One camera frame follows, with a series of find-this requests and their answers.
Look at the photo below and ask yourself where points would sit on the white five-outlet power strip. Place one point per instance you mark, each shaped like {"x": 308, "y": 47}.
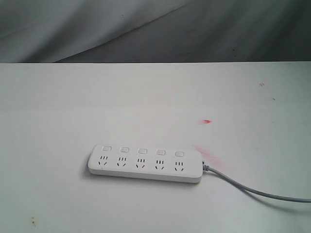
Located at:
{"x": 145, "y": 162}

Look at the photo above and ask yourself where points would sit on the grey backdrop cloth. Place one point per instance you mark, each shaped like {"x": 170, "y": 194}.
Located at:
{"x": 154, "y": 31}

